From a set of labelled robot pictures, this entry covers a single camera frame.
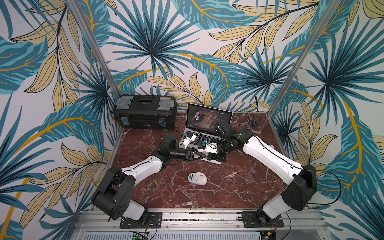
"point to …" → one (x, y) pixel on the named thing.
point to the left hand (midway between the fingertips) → (203, 159)
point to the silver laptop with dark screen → (200, 129)
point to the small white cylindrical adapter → (271, 146)
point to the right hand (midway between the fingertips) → (209, 154)
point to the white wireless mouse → (198, 178)
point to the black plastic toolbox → (145, 112)
